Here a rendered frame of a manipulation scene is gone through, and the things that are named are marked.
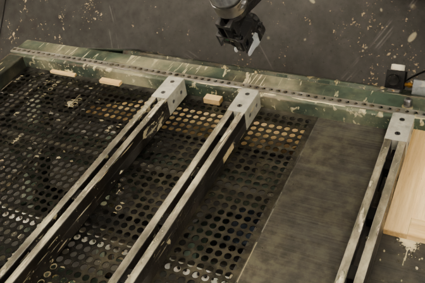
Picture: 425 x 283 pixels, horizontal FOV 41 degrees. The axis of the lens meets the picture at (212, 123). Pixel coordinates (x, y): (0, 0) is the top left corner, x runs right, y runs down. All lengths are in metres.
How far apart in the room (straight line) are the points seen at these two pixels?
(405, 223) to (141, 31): 2.03
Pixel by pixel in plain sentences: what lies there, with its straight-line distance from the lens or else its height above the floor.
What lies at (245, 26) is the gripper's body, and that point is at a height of 1.45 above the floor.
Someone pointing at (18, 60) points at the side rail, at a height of 0.93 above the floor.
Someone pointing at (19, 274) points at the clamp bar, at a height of 1.66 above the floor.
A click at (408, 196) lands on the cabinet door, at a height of 1.13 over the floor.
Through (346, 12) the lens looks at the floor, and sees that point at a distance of 2.71.
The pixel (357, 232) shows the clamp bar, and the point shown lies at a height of 1.33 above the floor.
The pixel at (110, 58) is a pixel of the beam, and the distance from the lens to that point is 2.21.
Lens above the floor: 2.65
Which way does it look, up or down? 64 degrees down
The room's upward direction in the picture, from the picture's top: 103 degrees counter-clockwise
